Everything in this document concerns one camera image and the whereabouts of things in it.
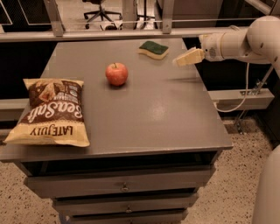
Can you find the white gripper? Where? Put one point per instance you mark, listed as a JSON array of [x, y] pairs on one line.
[[211, 47]]

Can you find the green and yellow sponge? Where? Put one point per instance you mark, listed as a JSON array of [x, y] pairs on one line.
[[153, 50]]

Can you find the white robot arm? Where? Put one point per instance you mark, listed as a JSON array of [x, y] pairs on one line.
[[258, 44]]

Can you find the red apple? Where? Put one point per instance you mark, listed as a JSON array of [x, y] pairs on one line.
[[117, 74]]

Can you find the grey drawer cabinet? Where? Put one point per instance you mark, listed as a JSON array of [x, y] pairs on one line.
[[161, 117]]

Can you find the black office chair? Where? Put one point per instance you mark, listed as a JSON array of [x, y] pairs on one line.
[[101, 13]]

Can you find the grey metal railing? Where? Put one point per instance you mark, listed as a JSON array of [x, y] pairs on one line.
[[63, 20]]

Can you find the brown yellow chips bag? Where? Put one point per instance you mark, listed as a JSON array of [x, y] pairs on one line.
[[55, 115]]

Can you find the bottom drawer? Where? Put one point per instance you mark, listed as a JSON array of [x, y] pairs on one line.
[[145, 217]]

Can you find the top drawer with knob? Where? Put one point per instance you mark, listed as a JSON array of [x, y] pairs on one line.
[[133, 181]]

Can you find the drawer with knob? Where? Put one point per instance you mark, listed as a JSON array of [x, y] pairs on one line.
[[133, 181], [133, 203]]

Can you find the middle drawer with knob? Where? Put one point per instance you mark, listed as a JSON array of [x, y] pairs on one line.
[[133, 203]]

